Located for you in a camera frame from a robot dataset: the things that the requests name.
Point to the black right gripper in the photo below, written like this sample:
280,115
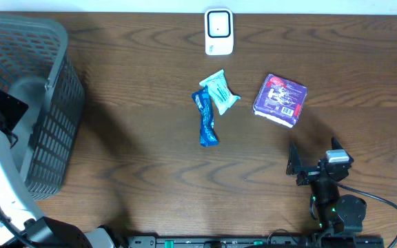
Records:
294,168

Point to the purple snack pack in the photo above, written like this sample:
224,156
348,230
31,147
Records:
280,100

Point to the teal snack packet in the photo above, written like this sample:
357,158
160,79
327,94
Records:
219,91

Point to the blue snack wrapper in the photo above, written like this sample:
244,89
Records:
203,102

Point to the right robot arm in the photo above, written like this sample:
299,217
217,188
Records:
340,216

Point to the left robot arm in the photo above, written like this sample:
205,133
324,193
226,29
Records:
22,223

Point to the white barcode scanner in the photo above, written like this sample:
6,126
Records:
219,32

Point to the grey plastic mesh basket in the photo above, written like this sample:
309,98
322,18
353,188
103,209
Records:
36,69

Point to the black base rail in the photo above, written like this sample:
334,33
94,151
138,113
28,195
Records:
276,240

